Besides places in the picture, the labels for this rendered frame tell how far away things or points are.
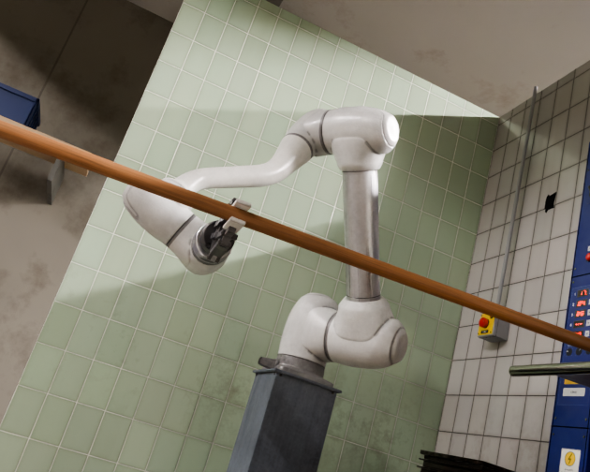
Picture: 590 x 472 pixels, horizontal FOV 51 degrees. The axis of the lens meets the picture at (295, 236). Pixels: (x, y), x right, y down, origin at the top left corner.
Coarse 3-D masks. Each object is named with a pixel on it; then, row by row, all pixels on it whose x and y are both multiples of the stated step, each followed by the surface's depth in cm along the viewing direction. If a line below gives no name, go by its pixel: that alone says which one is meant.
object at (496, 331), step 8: (488, 320) 238; (496, 320) 234; (480, 328) 240; (488, 328) 236; (496, 328) 234; (504, 328) 235; (480, 336) 239; (488, 336) 236; (496, 336) 233; (504, 336) 234
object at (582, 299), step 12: (576, 288) 206; (588, 288) 200; (576, 300) 204; (588, 300) 198; (576, 312) 201; (588, 312) 196; (576, 324) 199; (588, 324) 194; (588, 336) 193; (564, 348) 200; (576, 348) 195; (564, 360) 199; (576, 360) 194; (588, 360) 189; (564, 384) 195; (576, 384) 190; (564, 396) 193; (576, 396) 188; (588, 396) 184
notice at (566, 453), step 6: (564, 450) 185; (570, 450) 182; (576, 450) 180; (564, 456) 184; (570, 456) 181; (576, 456) 180; (564, 462) 183; (570, 462) 181; (576, 462) 179; (564, 468) 182; (570, 468) 180; (576, 468) 178
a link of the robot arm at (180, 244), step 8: (192, 216) 144; (184, 224) 142; (192, 224) 143; (200, 224) 144; (184, 232) 142; (192, 232) 142; (176, 240) 142; (184, 240) 142; (176, 248) 143; (184, 248) 142; (176, 256) 146; (184, 256) 142; (192, 256) 141; (184, 264) 146; (192, 264) 143; (200, 264) 141; (216, 264) 141; (192, 272) 148; (200, 272) 145; (208, 272) 145
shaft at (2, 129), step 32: (0, 128) 106; (64, 160) 109; (96, 160) 110; (160, 192) 113; (192, 192) 114; (256, 224) 117; (352, 256) 122; (416, 288) 127; (448, 288) 127; (512, 320) 131
